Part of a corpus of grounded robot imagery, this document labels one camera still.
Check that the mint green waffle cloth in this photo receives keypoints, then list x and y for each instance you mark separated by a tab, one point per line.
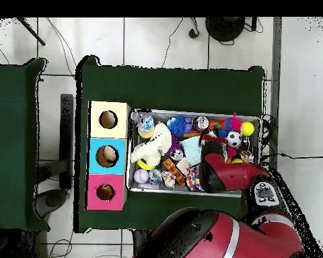
191	149

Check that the white cloth with colourful dots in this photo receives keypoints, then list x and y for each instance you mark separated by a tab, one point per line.
192	178

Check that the cream waffle cloth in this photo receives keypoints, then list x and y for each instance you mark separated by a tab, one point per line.
157	142

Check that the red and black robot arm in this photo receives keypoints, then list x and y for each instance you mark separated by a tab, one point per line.
231	174

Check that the wooden box with three holes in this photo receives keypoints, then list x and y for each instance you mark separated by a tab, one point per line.
121	129

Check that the small soccer ball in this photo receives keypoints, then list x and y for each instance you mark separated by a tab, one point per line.
233	139

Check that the yellow smooth ball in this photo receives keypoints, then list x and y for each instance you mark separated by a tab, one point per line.
248	128

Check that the blue spiky rubber ball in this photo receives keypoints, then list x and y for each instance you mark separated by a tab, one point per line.
177	125

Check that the crushed clear plastic bottle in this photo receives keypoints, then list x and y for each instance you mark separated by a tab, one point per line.
144	121

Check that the yellow toy banana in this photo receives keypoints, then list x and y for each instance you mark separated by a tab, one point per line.
143	165

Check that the white baseball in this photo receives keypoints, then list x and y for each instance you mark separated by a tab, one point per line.
141	176

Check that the black round stand base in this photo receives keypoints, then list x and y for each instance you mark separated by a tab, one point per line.
224	29

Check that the black upright stand bar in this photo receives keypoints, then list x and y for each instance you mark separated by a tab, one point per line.
66	134

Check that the grey round stand foot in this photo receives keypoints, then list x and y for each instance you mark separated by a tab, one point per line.
52	200

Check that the black slanted rod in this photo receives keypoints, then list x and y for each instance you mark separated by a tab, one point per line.
32	32

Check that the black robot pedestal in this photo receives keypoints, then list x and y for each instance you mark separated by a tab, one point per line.
140	240

